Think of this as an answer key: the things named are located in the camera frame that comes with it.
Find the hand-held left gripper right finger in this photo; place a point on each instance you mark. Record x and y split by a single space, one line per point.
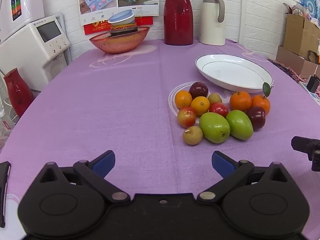
222 163

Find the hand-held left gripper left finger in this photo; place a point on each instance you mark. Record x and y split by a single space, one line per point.
105 162

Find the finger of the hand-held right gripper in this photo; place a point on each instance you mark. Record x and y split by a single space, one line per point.
302 143

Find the green mango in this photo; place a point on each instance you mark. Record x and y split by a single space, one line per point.
214 127
239 124

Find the brown longan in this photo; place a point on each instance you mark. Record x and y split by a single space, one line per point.
192 135

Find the dark red plum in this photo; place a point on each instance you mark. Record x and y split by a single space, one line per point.
256 117
198 90

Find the red apple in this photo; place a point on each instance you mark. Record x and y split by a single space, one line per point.
186 117
218 109

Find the orange with green leaf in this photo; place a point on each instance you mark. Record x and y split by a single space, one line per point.
261 104

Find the yellow-orange small orange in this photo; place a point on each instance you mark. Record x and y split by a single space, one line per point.
200 105

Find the large orange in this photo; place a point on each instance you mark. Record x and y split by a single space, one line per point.
240 101

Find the small greenish-brown fruit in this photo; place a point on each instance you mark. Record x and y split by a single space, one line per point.
215 98

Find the white oval plate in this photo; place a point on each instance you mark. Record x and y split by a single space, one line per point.
235 72

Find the purple tablecloth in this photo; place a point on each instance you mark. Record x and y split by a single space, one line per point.
100 117

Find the white power strip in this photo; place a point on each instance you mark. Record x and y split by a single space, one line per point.
312 95

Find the black power adapter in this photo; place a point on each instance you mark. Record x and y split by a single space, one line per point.
313 83

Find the brown patterned cloth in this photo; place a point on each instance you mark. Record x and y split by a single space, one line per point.
285 68

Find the low cardboard box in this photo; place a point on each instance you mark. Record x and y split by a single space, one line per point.
292 61

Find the black flat device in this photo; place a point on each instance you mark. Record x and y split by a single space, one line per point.
3 180

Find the tall cardboard box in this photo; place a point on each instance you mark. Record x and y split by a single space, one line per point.
300 35

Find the red glass vase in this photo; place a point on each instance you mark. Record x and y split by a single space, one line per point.
17 92

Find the orange glass bowl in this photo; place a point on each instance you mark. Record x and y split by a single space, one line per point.
117 45

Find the white water dispenser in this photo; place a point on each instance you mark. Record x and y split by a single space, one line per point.
37 52

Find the dark patterned dish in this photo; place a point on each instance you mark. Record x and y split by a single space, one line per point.
123 30

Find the red paper banner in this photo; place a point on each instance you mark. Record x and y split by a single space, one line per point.
92 28

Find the blue patterned decoration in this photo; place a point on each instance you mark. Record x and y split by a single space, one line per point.
310 2

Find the cream thermos jug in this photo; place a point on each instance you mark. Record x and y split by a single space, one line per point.
212 22

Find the white bowl with blue lid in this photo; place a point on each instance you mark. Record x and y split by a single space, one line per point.
122 17

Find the red thermos jug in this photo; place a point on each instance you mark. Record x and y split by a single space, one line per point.
178 17

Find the white wall pipe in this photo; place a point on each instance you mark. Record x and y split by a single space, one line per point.
241 10

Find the white wall water purifier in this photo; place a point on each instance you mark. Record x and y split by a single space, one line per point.
22 2

